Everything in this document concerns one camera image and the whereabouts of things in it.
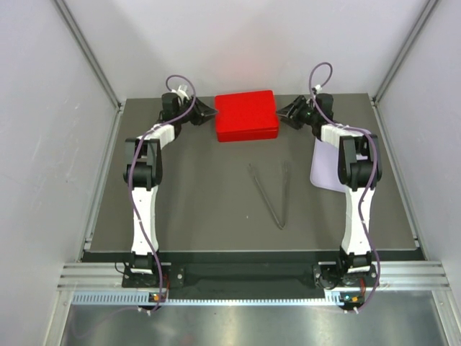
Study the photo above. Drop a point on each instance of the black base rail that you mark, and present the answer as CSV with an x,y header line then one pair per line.
x,y
245,281

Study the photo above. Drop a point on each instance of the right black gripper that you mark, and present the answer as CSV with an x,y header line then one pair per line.
x,y
287,114

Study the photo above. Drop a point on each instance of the aluminium frame profile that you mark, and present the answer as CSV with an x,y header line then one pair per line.
x,y
68,18

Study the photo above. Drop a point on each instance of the red box lid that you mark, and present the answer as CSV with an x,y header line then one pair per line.
x,y
246,110

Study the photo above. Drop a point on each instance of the lilac plastic tray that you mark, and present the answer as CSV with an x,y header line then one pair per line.
x,y
324,167

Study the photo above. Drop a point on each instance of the red chocolate box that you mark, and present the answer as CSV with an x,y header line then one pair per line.
x,y
255,134

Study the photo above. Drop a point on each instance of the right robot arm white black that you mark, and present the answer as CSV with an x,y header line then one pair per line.
x,y
358,170

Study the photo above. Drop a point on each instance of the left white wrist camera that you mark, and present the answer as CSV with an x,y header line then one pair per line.
x,y
181,92

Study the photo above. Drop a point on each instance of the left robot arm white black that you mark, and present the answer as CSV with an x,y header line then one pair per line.
x,y
143,175

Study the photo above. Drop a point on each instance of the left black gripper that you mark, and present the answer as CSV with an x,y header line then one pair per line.
x,y
202,112

